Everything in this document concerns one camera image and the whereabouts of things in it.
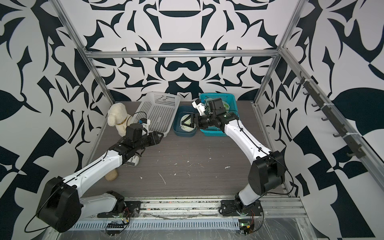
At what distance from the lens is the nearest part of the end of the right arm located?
0.60 meters

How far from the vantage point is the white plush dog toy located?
2.91ft

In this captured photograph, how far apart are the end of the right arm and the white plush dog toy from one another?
407mm
